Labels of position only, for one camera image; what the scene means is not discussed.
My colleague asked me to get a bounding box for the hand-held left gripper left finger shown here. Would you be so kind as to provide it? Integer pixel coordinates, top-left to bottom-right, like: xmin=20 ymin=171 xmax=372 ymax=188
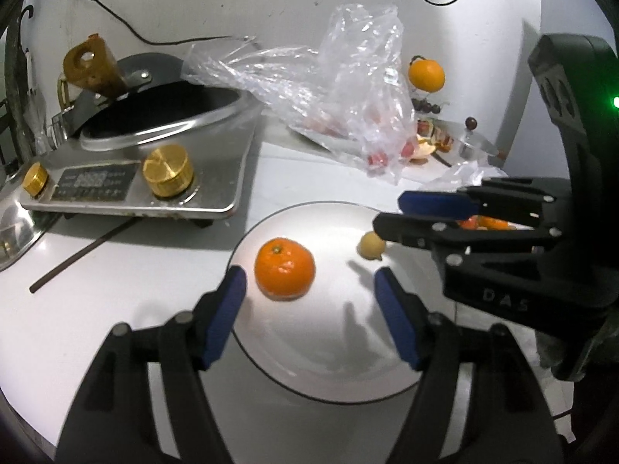
xmin=55 ymin=265 xmax=248 ymax=464

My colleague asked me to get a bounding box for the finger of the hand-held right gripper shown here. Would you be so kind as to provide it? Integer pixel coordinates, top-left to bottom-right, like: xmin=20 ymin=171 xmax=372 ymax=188
xmin=372 ymin=212 xmax=571 ymax=264
xmin=397 ymin=176 xmax=574 ymax=230

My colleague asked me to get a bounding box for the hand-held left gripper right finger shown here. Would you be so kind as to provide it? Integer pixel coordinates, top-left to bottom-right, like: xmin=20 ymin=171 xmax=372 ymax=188
xmin=373 ymin=267 xmax=566 ymax=464

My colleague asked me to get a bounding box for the white printed plastic bag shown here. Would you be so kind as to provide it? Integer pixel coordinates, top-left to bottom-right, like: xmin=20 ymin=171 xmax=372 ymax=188
xmin=421 ymin=162 xmax=508 ymax=194

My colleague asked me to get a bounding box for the small yellow-green fruit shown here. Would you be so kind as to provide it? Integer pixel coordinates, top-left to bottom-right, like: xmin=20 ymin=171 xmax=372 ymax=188
xmin=357 ymin=231 xmax=388 ymax=259

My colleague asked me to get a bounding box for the white round plate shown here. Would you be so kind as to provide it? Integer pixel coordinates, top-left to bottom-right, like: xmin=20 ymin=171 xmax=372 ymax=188
xmin=225 ymin=201 xmax=458 ymax=404

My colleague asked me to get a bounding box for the orange peel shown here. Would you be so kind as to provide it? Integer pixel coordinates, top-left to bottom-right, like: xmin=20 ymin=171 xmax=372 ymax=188
xmin=413 ymin=128 xmax=455 ymax=165

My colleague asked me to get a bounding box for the small steel pot with lid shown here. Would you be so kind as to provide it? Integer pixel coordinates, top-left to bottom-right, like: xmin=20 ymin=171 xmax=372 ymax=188
xmin=457 ymin=117 xmax=508 ymax=160

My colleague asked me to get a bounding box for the silver induction cooker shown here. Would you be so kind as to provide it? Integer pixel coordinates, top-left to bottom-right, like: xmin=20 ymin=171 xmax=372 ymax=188
xmin=22 ymin=80 xmax=264 ymax=229

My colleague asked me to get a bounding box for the large orange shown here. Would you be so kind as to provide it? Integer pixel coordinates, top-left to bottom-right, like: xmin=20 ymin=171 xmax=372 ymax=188
xmin=407 ymin=55 xmax=446 ymax=92

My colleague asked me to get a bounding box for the dark chopstick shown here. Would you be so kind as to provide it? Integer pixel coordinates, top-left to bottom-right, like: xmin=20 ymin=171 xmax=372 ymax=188
xmin=29 ymin=220 xmax=141 ymax=295

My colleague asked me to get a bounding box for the clear plastic bag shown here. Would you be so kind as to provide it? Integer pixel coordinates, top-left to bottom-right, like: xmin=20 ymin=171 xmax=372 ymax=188
xmin=183 ymin=4 xmax=419 ymax=187

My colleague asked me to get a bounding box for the grey refrigerator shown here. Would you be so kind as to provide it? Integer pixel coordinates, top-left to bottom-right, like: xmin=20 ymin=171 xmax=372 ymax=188
xmin=498 ymin=0 xmax=619 ymax=155

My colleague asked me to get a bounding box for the black pan with wooden handle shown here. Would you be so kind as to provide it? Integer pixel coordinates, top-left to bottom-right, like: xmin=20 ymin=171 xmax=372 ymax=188
xmin=63 ymin=34 xmax=187 ymax=107

